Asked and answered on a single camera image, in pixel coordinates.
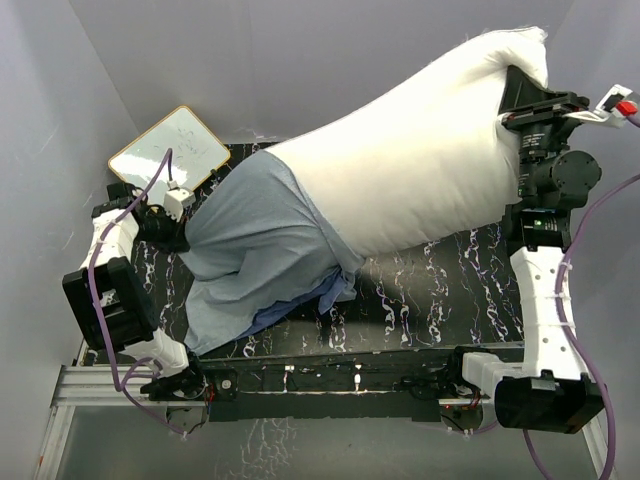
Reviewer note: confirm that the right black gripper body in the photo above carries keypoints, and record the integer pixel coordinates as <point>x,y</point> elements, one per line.
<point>545,129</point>

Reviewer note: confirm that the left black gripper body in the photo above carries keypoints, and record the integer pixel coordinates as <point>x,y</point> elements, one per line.
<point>160,231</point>

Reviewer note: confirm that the blue fish print pillowcase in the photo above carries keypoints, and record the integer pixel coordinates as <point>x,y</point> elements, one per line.
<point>258,248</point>

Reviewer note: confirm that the white pillow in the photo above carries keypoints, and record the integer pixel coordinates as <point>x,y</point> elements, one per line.
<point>427,159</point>

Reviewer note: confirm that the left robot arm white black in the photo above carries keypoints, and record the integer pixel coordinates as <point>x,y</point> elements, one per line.
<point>110,304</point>

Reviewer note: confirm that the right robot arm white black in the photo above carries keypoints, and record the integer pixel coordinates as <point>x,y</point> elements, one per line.
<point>551,389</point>

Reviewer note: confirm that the white board orange edge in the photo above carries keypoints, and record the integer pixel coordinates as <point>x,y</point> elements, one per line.
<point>180,147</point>

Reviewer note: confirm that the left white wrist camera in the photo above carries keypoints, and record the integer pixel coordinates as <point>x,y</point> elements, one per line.
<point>176,201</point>

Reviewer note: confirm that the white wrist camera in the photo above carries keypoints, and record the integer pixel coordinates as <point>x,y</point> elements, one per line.
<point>618,107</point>
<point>176,201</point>

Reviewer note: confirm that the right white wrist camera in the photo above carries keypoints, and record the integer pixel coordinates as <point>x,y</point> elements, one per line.
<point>618,107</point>

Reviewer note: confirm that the aluminium frame rail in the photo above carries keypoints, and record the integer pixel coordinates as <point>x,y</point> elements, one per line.
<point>342,386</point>

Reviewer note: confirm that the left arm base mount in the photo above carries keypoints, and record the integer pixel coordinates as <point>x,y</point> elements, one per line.
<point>195,385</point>

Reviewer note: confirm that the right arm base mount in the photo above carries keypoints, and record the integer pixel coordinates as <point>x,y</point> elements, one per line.
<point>462,409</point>

